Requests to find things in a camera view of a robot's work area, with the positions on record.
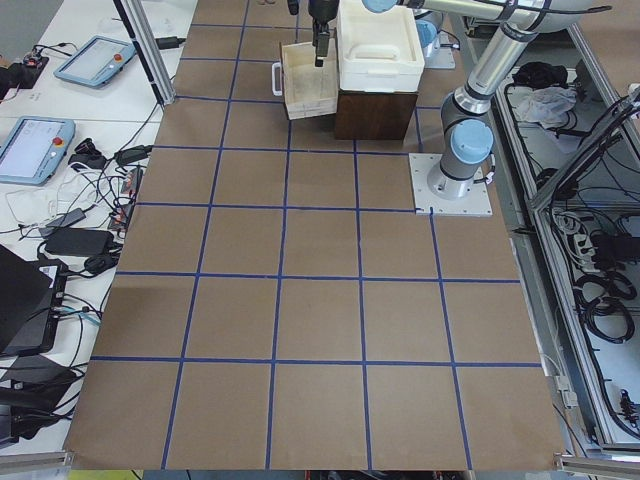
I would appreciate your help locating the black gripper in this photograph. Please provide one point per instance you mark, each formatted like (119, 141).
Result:
(320, 9)

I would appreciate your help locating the light wooden drawer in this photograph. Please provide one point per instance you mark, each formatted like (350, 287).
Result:
(308, 91)

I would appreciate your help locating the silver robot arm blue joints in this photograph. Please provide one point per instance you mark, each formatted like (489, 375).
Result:
(468, 140)

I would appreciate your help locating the upper blue teach pendant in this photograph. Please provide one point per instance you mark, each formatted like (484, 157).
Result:
(96, 62)

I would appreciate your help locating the blue teach pendant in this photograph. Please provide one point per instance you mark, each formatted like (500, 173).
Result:
(34, 149)
(96, 62)

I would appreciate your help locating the white crumpled cloth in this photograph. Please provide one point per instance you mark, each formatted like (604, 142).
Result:
(549, 107)

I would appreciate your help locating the large black power brick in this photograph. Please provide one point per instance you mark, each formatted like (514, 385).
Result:
(79, 242)

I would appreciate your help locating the lower blue teach pendant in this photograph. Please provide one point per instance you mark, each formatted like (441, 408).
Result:
(34, 149)

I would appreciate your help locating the black laptop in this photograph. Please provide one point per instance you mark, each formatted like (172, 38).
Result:
(31, 295)

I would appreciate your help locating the aluminium frame post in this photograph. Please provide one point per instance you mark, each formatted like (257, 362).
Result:
(134, 19)

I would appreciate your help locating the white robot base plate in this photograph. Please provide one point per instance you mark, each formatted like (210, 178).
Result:
(435, 193)

